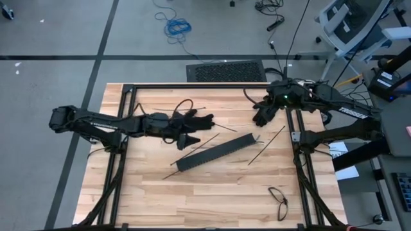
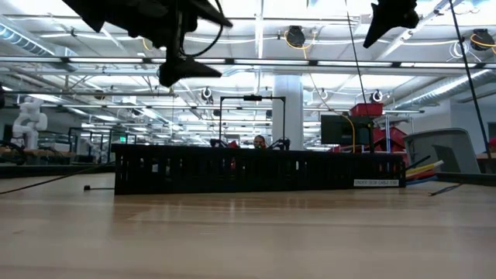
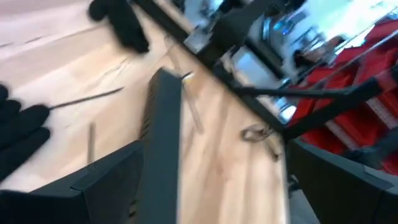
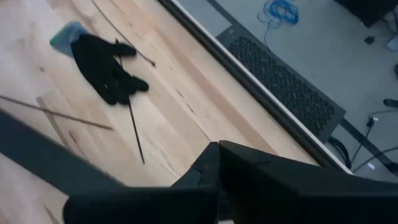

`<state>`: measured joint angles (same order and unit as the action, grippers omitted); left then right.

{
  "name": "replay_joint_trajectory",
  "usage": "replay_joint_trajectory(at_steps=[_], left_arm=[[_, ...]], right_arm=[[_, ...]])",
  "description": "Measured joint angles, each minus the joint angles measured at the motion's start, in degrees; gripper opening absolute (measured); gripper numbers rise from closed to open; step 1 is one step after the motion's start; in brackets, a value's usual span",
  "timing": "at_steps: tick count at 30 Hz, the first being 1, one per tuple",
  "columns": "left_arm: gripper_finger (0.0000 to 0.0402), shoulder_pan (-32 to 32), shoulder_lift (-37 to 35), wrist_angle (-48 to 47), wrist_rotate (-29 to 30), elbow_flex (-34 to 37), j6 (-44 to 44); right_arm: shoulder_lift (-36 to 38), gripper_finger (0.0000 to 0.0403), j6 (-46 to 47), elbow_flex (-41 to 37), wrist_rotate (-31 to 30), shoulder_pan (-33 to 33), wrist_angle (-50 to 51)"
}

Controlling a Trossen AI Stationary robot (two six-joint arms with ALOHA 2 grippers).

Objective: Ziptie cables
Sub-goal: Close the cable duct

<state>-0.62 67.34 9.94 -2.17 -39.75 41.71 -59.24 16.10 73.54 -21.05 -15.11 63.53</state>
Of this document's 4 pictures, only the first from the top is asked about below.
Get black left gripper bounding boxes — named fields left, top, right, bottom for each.
left=162, top=117, right=202, bottom=151

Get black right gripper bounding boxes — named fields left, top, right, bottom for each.
left=255, top=78, right=310, bottom=116

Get black glove with grey cuff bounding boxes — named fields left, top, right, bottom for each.
left=252, top=95, right=280, bottom=128
left=179, top=108, right=215, bottom=133

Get black duct cover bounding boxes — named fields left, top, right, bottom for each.
left=175, top=133, right=258, bottom=173

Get brown zip tie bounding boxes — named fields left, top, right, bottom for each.
left=247, top=125, right=286, bottom=166

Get black power strip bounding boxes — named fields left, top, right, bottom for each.
left=266, top=17, right=285, bottom=32

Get black eyeglasses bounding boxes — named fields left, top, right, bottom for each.
left=268, top=187, right=289, bottom=222

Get white paper sheet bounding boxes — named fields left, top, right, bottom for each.
left=329, top=141, right=360, bottom=181

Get black device with blue light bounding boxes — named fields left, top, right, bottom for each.
left=367, top=69, right=411, bottom=102

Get grey office chair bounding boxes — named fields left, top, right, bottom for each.
left=297, top=0, right=411, bottom=83

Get grey side desk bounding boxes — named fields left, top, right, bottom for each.
left=332, top=69, right=411, bottom=231

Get black stand pole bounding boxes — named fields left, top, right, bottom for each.
left=377, top=44, right=411, bottom=74

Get black keyboard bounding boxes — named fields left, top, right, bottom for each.
left=391, top=172, right=411, bottom=212

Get black caster wheel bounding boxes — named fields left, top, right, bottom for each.
left=0, top=4, right=15, bottom=20

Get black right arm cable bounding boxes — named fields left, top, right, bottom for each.
left=243, top=87, right=269, bottom=106

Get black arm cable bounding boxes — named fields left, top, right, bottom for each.
left=243, top=87, right=269, bottom=106
left=131, top=98, right=195, bottom=145

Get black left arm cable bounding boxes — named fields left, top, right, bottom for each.
left=131, top=98, right=195, bottom=145

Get black hanging cable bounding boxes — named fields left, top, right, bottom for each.
left=283, top=0, right=311, bottom=80
left=330, top=0, right=396, bottom=89

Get yellow hanging cable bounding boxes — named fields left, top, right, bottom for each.
left=333, top=74, right=363, bottom=88

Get black tangled floor cable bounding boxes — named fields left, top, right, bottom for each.
left=255, top=0, right=285, bottom=17

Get blue coiled floor cable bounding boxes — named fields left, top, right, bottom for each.
left=152, top=0, right=206, bottom=64

